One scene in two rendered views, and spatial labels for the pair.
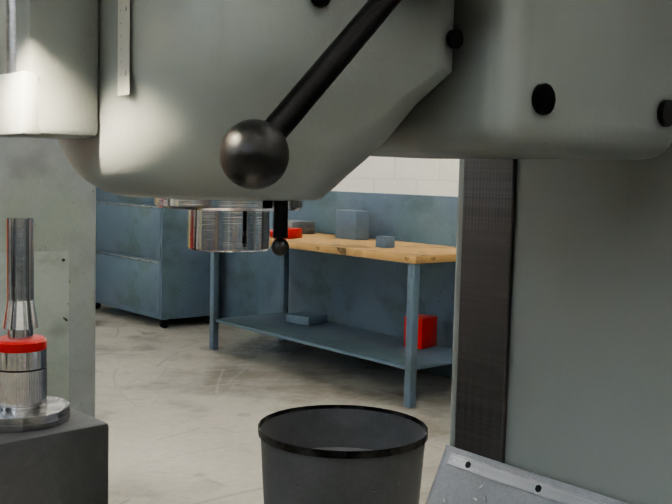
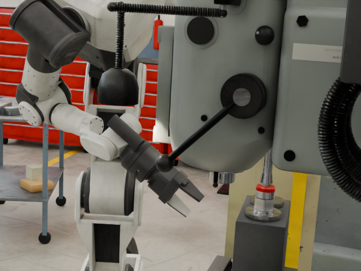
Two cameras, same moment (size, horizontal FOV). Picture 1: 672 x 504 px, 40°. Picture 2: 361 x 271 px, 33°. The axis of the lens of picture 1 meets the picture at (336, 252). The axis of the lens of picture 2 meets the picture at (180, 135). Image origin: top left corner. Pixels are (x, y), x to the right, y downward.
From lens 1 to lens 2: 0.84 m
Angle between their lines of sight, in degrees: 56
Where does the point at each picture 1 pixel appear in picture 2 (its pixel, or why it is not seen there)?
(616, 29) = not seen: hidden behind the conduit
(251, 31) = (182, 127)
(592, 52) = not seen: hidden behind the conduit
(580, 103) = (314, 158)
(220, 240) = (210, 177)
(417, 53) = (244, 134)
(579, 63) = (313, 143)
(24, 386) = (260, 204)
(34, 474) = (252, 236)
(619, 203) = not seen: outside the picture
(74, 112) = (166, 137)
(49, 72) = (159, 126)
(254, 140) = (158, 161)
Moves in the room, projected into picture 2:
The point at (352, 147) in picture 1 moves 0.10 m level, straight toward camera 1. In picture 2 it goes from (230, 159) to (179, 165)
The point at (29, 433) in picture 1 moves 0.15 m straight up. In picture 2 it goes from (255, 221) to (260, 161)
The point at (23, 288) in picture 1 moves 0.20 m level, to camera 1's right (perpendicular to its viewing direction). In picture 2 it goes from (266, 168) to (326, 191)
